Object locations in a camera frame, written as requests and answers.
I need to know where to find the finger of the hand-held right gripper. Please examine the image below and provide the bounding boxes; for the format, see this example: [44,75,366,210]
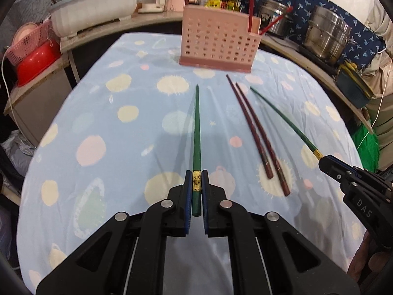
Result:
[319,156,354,189]
[330,156,374,179]

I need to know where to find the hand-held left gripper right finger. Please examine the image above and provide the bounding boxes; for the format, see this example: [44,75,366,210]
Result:
[202,170,360,295]

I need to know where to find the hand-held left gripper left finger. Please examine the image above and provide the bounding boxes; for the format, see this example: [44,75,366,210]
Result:
[36,170,193,295]

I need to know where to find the green chopstick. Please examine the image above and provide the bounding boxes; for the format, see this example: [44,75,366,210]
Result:
[191,84,203,217]
[250,87,323,160]

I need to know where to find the maroon chopstick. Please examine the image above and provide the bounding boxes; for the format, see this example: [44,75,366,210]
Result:
[226,74,274,180]
[235,82,291,197]

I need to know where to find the pink perforated utensil basket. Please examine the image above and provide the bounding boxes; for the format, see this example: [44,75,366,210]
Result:
[179,4,261,74]

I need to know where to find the person's right hand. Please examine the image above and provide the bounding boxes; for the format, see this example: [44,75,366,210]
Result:
[347,232,393,283]

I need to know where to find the green plastic bag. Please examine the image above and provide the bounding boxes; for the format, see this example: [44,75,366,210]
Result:
[351,123,379,173]

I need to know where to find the blue dotted tablecloth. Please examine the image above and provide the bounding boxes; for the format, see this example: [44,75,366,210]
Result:
[17,32,369,295]

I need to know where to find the black induction cooker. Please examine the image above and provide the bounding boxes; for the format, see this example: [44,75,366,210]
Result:
[298,44,341,68]

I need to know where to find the steel steamer pot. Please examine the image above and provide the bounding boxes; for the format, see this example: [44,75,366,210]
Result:
[302,5,353,62]

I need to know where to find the steel rice cooker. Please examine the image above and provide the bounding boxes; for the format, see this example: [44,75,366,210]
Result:
[258,0,295,37]

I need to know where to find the wooden cabinet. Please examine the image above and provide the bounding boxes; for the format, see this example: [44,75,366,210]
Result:
[3,61,74,148]

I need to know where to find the grey plastic bag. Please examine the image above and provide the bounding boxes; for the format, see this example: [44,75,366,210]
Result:
[0,129,37,179]

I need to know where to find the curved wooden counter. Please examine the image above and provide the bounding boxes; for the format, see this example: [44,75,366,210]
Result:
[60,11,373,134]

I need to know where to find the red plastic basin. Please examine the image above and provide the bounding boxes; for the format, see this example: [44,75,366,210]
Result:
[15,40,62,88]

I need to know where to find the white plastic tub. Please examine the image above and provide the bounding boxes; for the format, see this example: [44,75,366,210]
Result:
[49,0,142,39]

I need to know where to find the pink mesh basket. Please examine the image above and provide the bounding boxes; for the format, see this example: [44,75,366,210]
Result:
[4,21,59,65]

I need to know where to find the white cable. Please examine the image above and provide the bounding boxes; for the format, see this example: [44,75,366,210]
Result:
[370,46,388,130]

